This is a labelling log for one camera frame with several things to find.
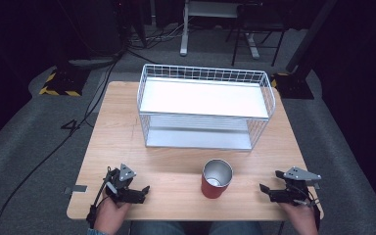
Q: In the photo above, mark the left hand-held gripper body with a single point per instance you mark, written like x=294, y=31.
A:
x=118, y=182

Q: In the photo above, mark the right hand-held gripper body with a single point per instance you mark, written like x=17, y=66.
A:
x=299, y=182

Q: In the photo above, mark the person's left hand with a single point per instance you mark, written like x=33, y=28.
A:
x=109, y=215

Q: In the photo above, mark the person's right hand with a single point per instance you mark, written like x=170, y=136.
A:
x=302, y=218

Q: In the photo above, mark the person's left leg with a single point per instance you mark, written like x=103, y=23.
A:
x=158, y=229

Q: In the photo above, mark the person's leg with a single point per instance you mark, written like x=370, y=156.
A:
x=236, y=229
x=158, y=229

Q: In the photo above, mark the person's right leg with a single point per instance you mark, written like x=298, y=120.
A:
x=236, y=229

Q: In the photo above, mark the red metal cup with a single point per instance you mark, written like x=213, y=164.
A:
x=216, y=182

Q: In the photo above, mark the stand base with striped tape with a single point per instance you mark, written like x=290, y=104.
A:
x=63, y=83
x=292, y=86

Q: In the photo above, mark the dark slanted stand pole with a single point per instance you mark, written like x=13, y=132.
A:
x=310, y=36

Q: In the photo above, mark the black chair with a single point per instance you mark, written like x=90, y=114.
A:
x=258, y=19

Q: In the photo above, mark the white desk frame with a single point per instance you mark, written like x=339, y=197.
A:
x=185, y=29

